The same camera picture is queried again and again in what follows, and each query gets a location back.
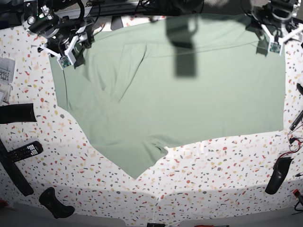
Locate left gripper body white-black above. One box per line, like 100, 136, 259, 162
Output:
246, 20, 303, 56

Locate right gripper body white-black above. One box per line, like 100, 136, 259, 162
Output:
38, 20, 94, 69

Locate green T-shirt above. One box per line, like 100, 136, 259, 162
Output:
50, 14, 285, 179

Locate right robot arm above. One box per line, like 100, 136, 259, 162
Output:
23, 0, 95, 69

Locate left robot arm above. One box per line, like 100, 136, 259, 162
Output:
243, 0, 303, 56

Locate clear plastic parts box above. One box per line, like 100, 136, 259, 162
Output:
0, 57, 15, 104

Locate black cylinder tube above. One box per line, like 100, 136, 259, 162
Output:
0, 103, 36, 124

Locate black pen tool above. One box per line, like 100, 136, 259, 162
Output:
289, 111, 303, 131

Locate black remote control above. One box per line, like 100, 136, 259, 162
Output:
8, 141, 43, 163

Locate black curved shell part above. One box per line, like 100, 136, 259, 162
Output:
265, 157, 293, 195

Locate long black bar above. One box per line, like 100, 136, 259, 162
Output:
0, 141, 34, 196

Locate red and black wires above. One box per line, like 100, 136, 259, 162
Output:
276, 132, 303, 164

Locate black curved handle piece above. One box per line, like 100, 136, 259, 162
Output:
39, 187, 75, 219

